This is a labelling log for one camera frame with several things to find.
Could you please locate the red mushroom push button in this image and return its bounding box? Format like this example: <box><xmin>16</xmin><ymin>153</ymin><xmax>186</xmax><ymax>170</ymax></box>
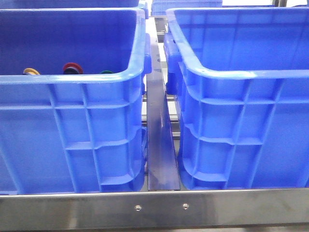
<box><xmin>63</xmin><ymin>62</ymin><xmax>84</xmax><ymax>74</ymax></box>

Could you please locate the yellow mushroom push button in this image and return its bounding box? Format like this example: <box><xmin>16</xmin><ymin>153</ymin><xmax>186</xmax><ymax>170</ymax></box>
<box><xmin>23</xmin><ymin>68</ymin><xmax>40</xmax><ymax>75</ymax></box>

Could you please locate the steel divider bar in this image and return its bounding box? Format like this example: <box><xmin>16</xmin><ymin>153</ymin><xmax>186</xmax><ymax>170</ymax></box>
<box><xmin>146</xmin><ymin>36</ymin><xmax>181</xmax><ymax>191</ymax></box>

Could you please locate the green mushroom push button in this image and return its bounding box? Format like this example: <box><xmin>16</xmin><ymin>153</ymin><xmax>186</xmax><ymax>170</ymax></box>
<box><xmin>100</xmin><ymin>70</ymin><xmax>114</xmax><ymax>74</ymax></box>

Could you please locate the right blue plastic bin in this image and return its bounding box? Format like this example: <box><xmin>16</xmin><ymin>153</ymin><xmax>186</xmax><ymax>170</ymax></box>
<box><xmin>164</xmin><ymin>7</ymin><xmax>309</xmax><ymax>189</ymax></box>

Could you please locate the blue plastic bin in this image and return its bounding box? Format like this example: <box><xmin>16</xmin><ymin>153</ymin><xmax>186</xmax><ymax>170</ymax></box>
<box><xmin>164</xmin><ymin>7</ymin><xmax>309</xmax><ymax>189</ymax></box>
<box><xmin>0</xmin><ymin>8</ymin><xmax>151</xmax><ymax>195</ymax></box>

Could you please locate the left blue plastic bin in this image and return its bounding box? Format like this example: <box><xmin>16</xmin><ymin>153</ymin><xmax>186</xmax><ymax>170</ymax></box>
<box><xmin>0</xmin><ymin>8</ymin><xmax>151</xmax><ymax>195</ymax></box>

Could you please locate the far right blue bin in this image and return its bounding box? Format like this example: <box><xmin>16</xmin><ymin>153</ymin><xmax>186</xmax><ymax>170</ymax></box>
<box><xmin>151</xmin><ymin>0</ymin><xmax>275</xmax><ymax>16</ymax></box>

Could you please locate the far left blue bin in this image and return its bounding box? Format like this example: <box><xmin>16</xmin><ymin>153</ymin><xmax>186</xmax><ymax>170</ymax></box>
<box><xmin>0</xmin><ymin>0</ymin><xmax>149</xmax><ymax>19</ymax></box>

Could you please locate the steel front rail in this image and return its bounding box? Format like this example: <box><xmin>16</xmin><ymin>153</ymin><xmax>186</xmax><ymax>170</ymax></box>
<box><xmin>0</xmin><ymin>188</ymin><xmax>309</xmax><ymax>231</ymax></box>

